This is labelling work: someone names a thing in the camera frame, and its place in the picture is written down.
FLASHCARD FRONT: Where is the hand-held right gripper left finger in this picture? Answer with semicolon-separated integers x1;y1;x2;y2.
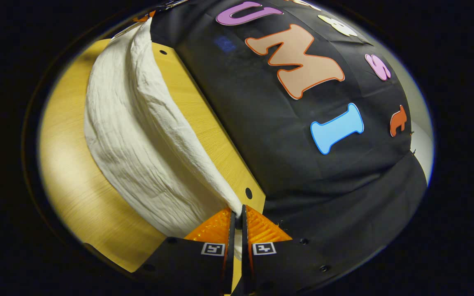
138;208;236;294

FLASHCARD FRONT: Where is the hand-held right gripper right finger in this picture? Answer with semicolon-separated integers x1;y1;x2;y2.
242;205;338;294

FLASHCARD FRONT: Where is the black backdrop cloth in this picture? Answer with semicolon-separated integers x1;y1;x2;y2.
151;0;429;288

